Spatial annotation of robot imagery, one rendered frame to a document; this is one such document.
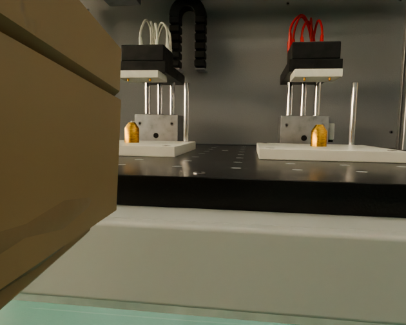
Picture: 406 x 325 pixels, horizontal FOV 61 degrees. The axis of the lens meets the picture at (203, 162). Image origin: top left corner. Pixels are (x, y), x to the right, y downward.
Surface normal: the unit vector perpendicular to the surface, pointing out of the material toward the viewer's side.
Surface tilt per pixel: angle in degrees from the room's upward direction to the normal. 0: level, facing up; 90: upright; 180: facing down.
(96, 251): 90
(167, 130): 90
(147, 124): 90
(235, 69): 90
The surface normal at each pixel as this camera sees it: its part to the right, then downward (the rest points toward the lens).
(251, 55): -0.14, 0.10
